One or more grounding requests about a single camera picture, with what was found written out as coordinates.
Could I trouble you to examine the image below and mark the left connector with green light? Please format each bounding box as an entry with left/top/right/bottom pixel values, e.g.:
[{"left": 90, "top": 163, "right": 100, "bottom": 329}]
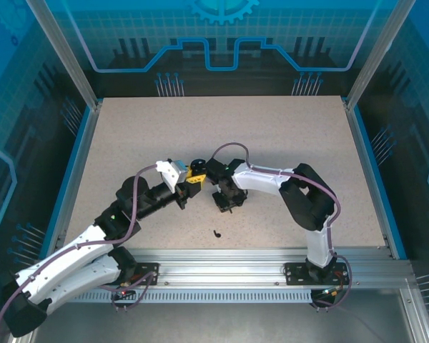
[{"left": 114, "top": 285, "right": 136, "bottom": 299}]

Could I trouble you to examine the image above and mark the connector with green light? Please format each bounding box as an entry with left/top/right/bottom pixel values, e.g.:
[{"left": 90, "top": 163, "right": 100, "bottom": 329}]
[
  {"left": 314, "top": 287, "right": 344, "bottom": 299},
  {"left": 114, "top": 285, "right": 136, "bottom": 299}
]

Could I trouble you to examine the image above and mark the right connector with green light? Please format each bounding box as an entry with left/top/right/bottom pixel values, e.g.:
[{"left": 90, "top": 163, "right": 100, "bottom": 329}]
[{"left": 314, "top": 287, "right": 344, "bottom": 299}]

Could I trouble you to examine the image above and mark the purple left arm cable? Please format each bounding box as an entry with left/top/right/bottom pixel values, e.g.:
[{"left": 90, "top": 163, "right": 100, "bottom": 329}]
[{"left": 0, "top": 164, "right": 160, "bottom": 335}]

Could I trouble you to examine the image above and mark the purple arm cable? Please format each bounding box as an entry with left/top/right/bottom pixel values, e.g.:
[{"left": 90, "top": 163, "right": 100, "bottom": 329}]
[
  {"left": 0, "top": 164, "right": 160, "bottom": 335},
  {"left": 211, "top": 142, "right": 353, "bottom": 297}
]

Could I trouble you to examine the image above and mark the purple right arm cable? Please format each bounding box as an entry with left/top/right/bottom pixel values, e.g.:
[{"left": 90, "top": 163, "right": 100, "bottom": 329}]
[{"left": 211, "top": 142, "right": 353, "bottom": 297}]

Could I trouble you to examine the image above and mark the aluminium and blue left side rail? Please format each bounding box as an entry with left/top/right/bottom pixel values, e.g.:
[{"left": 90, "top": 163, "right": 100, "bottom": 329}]
[{"left": 6, "top": 99, "right": 104, "bottom": 343}]

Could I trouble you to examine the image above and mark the aluminium and blue rail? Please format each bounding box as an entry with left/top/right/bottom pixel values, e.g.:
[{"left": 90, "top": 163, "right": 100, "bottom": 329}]
[
  {"left": 342, "top": 99, "right": 429, "bottom": 343},
  {"left": 6, "top": 99, "right": 104, "bottom": 343}
]

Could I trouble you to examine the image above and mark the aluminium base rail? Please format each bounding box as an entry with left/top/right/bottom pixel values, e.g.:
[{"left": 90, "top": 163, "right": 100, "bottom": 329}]
[{"left": 62, "top": 246, "right": 412, "bottom": 290}]

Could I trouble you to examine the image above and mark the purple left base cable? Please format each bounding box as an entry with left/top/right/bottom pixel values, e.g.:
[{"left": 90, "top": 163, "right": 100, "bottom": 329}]
[{"left": 110, "top": 267, "right": 161, "bottom": 312}]

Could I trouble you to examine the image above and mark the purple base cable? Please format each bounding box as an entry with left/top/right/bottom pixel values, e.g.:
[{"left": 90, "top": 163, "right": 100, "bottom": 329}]
[
  {"left": 110, "top": 267, "right": 161, "bottom": 312},
  {"left": 309, "top": 285, "right": 353, "bottom": 312}
]

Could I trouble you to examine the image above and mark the slotted grey cable duct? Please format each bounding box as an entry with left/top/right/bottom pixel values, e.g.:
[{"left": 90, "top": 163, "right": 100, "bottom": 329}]
[{"left": 73, "top": 288, "right": 315, "bottom": 304}]

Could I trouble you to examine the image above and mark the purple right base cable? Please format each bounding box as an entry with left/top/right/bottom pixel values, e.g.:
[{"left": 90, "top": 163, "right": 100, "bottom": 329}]
[{"left": 309, "top": 285, "right": 353, "bottom": 312}]

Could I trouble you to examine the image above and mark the aluminium and blue right side rail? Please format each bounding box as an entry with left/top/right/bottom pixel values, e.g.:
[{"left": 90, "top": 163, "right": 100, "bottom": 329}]
[{"left": 342, "top": 99, "right": 429, "bottom": 343}]

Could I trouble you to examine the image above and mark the aluminium left frame post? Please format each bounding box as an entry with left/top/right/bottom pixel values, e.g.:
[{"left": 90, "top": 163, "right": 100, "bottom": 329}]
[{"left": 25, "top": 0, "right": 103, "bottom": 110}]

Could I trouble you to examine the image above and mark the aluminium frame post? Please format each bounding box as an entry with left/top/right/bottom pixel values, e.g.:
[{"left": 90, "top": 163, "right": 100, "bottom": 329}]
[
  {"left": 344, "top": 0, "right": 422, "bottom": 111},
  {"left": 25, "top": 0, "right": 103, "bottom": 110}
]

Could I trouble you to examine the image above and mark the aluminium right frame post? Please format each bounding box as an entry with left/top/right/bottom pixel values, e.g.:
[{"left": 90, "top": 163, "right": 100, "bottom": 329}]
[{"left": 344, "top": 0, "right": 422, "bottom": 111}]

